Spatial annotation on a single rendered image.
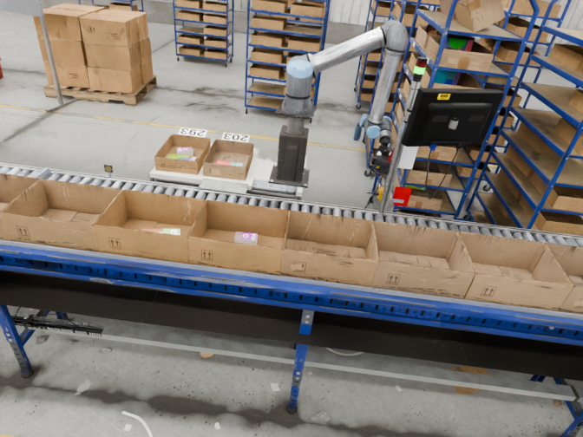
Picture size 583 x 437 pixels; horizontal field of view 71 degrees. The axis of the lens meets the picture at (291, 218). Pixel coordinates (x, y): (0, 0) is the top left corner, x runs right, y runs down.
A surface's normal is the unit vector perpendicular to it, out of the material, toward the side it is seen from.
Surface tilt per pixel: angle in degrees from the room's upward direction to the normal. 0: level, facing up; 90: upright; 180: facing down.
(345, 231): 89
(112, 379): 0
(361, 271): 90
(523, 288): 91
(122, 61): 90
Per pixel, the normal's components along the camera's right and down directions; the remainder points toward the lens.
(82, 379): 0.10, -0.82
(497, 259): -0.09, 0.54
